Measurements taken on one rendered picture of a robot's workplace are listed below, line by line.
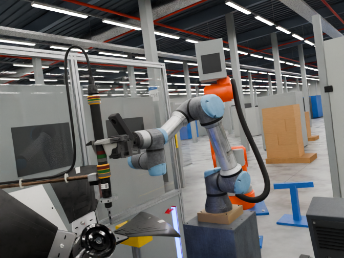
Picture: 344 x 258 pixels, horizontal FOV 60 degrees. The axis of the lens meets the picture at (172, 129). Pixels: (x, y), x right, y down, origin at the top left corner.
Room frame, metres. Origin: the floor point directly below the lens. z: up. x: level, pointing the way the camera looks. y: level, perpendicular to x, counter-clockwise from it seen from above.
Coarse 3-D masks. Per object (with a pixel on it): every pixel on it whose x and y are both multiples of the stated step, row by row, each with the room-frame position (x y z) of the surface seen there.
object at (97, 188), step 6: (90, 174) 1.04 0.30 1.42; (96, 174) 1.03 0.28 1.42; (90, 180) 1.03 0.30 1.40; (96, 180) 1.03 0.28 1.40; (96, 186) 1.03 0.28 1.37; (96, 192) 1.03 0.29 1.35; (96, 198) 1.03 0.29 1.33; (102, 198) 1.03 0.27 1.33; (108, 198) 1.02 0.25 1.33; (114, 198) 1.02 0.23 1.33
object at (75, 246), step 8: (96, 224) 0.97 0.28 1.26; (88, 232) 0.94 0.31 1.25; (96, 232) 0.95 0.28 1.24; (104, 232) 0.97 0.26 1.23; (112, 232) 0.98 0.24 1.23; (80, 240) 0.90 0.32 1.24; (88, 240) 0.92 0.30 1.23; (104, 240) 0.95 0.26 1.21; (112, 240) 0.96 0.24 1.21; (72, 248) 0.94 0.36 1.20; (80, 248) 0.90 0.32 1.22; (88, 248) 0.89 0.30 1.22; (96, 248) 0.91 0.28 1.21; (104, 248) 0.92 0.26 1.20; (112, 248) 0.93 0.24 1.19; (72, 256) 0.96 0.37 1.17; (80, 256) 0.90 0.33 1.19; (88, 256) 0.89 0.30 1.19; (96, 256) 0.89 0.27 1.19; (104, 256) 0.90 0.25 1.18
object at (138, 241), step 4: (120, 224) 1.53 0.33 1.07; (116, 228) 1.51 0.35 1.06; (140, 236) 1.43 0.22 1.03; (144, 236) 1.45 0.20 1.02; (148, 236) 1.47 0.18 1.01; (152, 236) 1.50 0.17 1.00; (128, 240) 1.46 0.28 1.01; (132, 240) 1.44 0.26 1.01; (136, 240) 1.43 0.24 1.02; (140, 240) 1.43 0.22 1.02; (144, 240) 1.45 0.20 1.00; (148, 240) 1.47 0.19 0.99; (124, 244) 1.48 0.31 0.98; (128, 244) 1.46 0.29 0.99; (132, 244) 1.45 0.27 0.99; (136, 244) 1.43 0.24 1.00; (140, 244) 1.43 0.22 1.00; (144, 244) 1.45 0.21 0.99
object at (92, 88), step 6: (90, 78) 1.03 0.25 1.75; (90, 84) 1.03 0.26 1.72; (90, 90) 1.02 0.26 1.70; (96, 90) 1.03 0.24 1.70; (102, 180) 1.02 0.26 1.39; (108, 180) 1.03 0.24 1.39; (102, 186) 1.02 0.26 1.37; (108, 186) 1.03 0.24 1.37; (102, 192) 1.03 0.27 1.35; (108, 192) 1.03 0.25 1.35; (108, 204) 1.03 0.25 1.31
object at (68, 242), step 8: (64, 232) 0.93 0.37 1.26; (72, 232) 0.94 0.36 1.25; (56, 240) 0.92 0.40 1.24; (64, 240) 0.93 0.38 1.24; (72, 240) 0.94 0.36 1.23; (56, 248) 0.92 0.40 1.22; (64, 248) 0.93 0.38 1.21; (48, 256) 0.91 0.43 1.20; (56, 256) 0.92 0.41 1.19; (64, 256) 0.93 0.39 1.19
